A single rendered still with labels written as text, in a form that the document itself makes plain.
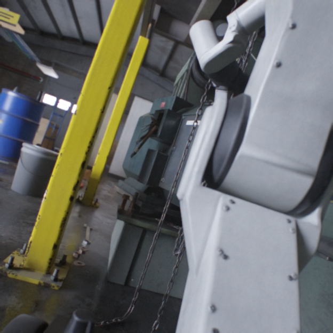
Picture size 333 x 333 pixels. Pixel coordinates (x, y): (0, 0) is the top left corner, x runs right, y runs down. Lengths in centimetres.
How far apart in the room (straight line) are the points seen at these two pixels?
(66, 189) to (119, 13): 68
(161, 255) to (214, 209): 95
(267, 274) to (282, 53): 25
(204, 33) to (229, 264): 58
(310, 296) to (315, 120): 74
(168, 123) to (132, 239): 51
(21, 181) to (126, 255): 140
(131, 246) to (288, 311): 99
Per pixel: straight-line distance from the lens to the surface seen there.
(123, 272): 130
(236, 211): 36
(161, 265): 131
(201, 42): 75
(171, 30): 320
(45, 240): 116
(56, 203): 113
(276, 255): 35
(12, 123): 423
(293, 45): 38
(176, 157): 115
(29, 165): 244
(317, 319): 101
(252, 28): 73
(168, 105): 140
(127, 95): 285
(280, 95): 38
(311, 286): 104
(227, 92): 89
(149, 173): 118
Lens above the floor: 51
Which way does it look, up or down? 1 degrees up
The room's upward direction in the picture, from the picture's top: 19 degrees clockwise
